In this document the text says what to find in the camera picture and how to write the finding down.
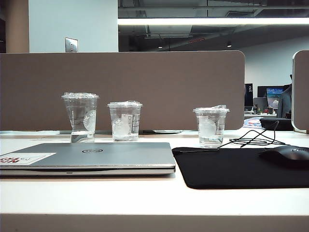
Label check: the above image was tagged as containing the clear plastic cup siren logo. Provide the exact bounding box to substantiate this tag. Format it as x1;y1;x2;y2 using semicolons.
107;101;143;142

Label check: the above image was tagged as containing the short clear plastic cup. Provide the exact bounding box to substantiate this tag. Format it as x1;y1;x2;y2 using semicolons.
193;104;230;148

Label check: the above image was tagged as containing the silver Dell laptop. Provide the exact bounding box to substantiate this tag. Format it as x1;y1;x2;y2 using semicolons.
0;142;177;177

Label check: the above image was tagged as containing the tall clear plastic cup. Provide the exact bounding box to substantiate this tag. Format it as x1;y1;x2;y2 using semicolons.
61;92;100;143

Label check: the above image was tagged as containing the grey flat stand base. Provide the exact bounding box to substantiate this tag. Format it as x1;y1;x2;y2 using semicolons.
152;129;183;134

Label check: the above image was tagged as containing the wide brown desk divider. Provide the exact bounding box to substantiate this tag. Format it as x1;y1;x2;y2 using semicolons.
0;50;246;131

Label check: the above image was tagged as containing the black mouse pad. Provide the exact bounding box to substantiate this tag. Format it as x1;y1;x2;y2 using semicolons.
171;146;309;190

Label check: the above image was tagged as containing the black standing banner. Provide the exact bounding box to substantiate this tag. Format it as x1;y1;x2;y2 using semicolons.
244;83;254;107

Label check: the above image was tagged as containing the blue plastic bag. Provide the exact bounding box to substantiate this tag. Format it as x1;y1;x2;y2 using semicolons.
243;118;263;128

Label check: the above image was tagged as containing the black round pouch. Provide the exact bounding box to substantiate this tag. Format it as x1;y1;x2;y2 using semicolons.
259;117;293;131

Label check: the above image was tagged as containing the background computer monitor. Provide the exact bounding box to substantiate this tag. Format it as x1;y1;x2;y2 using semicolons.
266;87;285;109

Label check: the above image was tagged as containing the person in grey jacket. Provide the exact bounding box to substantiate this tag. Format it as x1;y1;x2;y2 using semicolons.
276;74;294;119

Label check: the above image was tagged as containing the black computer mouse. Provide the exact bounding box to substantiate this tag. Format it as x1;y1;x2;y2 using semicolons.
258;145;309;162

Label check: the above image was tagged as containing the narrow brown desk divider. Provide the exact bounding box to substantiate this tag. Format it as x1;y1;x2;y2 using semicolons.
291;50;309;135

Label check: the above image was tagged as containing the thin black mouse cable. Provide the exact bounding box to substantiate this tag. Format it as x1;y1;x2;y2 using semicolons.
172;120;287;153

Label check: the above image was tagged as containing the metal wall plate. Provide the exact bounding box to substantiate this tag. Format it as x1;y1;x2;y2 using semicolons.
64;37;78;53

